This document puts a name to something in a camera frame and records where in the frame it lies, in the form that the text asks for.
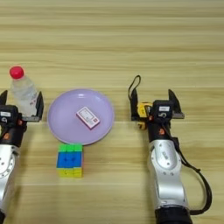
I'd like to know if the colourful puzzle cube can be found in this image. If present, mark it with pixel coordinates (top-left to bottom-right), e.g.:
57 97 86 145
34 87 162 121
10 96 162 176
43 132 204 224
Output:
56 143 85 179

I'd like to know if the purple round plate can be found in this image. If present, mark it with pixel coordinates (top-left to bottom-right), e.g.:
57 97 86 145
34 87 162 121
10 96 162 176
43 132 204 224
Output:
46 88 116 146

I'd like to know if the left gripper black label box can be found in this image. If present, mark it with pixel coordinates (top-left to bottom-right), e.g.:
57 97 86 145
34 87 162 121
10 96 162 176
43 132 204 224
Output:
0 104 20 120

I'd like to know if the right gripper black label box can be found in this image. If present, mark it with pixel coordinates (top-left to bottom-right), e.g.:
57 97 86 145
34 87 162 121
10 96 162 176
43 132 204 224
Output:
151 100 175 119

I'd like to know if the yellow black tape measure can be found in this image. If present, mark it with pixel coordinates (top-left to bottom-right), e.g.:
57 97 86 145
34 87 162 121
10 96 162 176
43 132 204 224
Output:
128 74 154 130

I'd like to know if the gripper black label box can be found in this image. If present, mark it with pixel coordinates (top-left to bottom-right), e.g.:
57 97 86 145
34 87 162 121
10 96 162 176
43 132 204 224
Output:
0 104 20 120
151 100 175 119

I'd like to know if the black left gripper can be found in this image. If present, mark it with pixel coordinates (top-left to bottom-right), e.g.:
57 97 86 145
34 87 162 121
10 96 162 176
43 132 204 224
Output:
0 90 45 147

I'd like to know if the clear bottle red cap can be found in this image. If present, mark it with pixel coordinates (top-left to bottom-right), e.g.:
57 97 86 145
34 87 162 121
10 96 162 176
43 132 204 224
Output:
9 66 39 117

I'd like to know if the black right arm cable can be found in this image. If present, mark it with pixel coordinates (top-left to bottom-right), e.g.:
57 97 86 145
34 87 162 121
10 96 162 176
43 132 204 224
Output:
161 122 213 216

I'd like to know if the small red white card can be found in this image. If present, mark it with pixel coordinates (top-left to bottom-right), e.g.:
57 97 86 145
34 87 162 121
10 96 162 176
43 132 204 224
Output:
75 106 101 130

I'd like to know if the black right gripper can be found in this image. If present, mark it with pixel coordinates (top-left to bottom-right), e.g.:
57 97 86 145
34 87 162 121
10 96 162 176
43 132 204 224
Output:
129 87 186 144

